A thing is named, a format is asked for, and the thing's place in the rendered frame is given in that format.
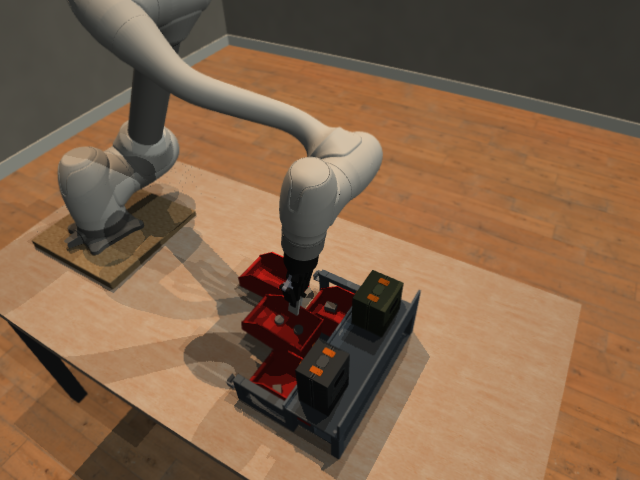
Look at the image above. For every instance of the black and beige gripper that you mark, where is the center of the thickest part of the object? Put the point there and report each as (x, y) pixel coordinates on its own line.
(296, 283)

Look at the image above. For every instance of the olive green tool case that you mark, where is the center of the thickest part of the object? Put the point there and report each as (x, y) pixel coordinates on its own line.
(376, 302)

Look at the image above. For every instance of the grey metal shelf rack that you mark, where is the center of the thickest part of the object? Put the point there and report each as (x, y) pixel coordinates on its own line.
(368, 355)

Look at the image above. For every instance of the red open-front bin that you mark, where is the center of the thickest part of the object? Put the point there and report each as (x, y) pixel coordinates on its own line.
(265, 275)
(335, 294)
(260, 323)

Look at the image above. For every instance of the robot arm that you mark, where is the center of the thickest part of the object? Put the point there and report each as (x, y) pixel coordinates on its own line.
(96, 186)

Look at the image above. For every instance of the black case with orange latches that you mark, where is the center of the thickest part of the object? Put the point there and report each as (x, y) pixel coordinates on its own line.
(322, 376)

